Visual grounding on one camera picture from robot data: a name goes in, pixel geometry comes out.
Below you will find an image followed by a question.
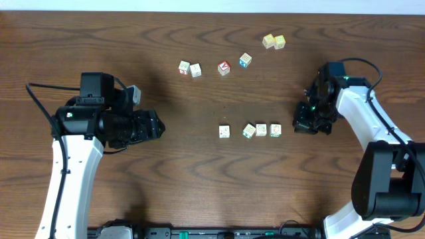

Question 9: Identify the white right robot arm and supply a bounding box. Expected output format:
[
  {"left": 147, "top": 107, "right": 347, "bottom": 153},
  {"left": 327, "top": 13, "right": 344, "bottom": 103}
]
[{"left": 293, "top": 75, "right": 424, "bottom": 238}]

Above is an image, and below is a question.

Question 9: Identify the wooden block red 3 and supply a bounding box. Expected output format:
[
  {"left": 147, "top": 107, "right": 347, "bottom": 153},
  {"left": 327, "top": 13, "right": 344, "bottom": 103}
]
[{"left": 178, "top": 60, "right": 191, "bottom": 75}]

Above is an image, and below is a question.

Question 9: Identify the yellow wooden block left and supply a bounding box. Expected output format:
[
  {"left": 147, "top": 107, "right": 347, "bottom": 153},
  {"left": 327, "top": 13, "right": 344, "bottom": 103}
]
[{"left": 262, "top": 34, "right": 275, "bottom": 48}]

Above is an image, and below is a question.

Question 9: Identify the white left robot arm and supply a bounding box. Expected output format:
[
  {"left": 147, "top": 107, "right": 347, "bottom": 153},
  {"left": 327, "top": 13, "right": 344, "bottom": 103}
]
[{"left": 36, "top": 106, "right": 165, "bottom": 238}]

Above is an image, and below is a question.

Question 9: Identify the wooden block green edge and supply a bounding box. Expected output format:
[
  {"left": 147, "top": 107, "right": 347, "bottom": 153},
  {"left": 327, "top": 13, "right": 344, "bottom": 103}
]
[{"left": 242, "top": 123, "right": 256, "bottom": 139}]

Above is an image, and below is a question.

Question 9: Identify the wooden block green picture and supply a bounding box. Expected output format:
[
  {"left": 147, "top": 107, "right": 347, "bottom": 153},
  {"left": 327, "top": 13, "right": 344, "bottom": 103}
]
[{"left": 270, "top": 123, "right": 282, "bottom": 137}]

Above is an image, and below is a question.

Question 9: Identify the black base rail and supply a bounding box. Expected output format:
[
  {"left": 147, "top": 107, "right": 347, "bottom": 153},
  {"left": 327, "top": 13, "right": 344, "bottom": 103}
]
[{"left": 86, "top": 219, "right": 325, "bottom": 239}]

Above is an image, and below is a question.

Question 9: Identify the yellow wooden block right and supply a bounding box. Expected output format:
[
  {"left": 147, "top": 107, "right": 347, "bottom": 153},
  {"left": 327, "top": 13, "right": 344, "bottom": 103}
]
[{"left": 274, "top": 35, "right": 286, "bottom": 50}]

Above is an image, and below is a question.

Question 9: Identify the wooden block letter Y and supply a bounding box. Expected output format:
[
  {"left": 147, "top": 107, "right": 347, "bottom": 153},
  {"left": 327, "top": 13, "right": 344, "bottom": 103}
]
[{"left": 256, "top": 123, "right": 267, "bottom": 137}]

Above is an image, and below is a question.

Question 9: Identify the yellow wooden block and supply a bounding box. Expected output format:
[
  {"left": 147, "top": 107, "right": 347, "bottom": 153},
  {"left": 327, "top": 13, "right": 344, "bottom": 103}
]
[
  {"left": 274, "top": 35, "right": 286, "bottom": 50},
  {"left": 262, "top": 34, "right": 275, "bottom": 48}
]

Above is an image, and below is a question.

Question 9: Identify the wooden block blue X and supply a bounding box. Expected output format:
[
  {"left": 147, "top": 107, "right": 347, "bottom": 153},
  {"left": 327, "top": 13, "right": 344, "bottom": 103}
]
[{"left": 239, "top": 52, "right": 252, "bottom": 68}]

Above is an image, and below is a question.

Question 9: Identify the wooden block blue T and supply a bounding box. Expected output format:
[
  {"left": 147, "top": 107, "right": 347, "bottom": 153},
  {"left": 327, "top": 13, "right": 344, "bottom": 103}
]
[{"left": 190, "top": 63, "right": 202, "bottom": 77}]

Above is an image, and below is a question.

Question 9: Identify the wooden block red A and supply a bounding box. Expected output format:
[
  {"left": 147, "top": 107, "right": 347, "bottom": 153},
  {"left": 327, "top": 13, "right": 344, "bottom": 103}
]
[{"left": 218, "top": 60, "right": 230, "bottom": 76}]

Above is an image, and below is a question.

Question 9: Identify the wooden block with dots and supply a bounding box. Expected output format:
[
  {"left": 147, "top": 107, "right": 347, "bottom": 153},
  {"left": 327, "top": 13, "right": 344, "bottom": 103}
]
[{"left": 218, "top": 125, "right": 230, "bottom": 138}]

